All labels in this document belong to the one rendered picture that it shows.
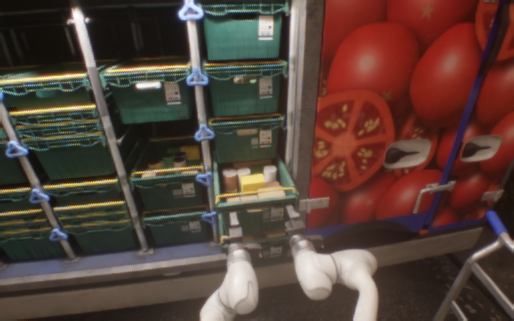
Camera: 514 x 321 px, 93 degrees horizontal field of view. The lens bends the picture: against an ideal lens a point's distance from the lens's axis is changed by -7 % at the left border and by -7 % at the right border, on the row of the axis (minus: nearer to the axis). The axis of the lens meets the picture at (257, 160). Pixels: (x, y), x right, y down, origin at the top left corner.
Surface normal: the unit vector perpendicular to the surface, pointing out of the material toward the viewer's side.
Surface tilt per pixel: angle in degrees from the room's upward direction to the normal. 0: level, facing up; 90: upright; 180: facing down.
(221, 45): 91
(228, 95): 91
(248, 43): 91
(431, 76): 90
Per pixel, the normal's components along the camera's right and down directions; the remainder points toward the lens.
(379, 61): 0.17, 0.46
